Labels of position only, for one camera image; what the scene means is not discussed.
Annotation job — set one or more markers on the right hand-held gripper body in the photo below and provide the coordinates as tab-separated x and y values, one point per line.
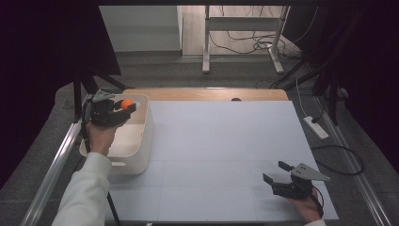
295	188

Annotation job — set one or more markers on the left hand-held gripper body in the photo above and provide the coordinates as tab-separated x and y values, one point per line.
103	113

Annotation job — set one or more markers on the orange ball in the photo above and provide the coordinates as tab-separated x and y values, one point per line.
127	104

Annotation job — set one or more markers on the white plastic bin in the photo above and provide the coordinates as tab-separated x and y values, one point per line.
138	144

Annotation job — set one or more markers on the person's right hand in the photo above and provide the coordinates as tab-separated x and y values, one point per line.
306	208

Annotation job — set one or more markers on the person's left hand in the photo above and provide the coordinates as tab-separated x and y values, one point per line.
100	139

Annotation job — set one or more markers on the black tripod stand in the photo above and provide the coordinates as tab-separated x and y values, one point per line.
77	94
333	94

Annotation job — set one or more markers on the white power strip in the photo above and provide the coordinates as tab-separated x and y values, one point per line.
316	128

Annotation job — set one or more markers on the white table mat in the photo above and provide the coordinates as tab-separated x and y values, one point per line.
213	188

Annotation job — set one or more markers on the dark curtain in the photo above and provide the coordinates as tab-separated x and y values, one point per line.
370	78
37	78

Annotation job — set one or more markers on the wooden table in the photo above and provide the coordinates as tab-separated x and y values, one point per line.
204	94

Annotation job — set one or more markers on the white cabinet panel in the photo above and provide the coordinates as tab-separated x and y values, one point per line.
141	28

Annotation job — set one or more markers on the white metal stand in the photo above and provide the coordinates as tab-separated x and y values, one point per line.
206	47

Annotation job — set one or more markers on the aluminium floor rail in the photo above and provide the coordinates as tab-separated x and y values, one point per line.
53	172
360	179

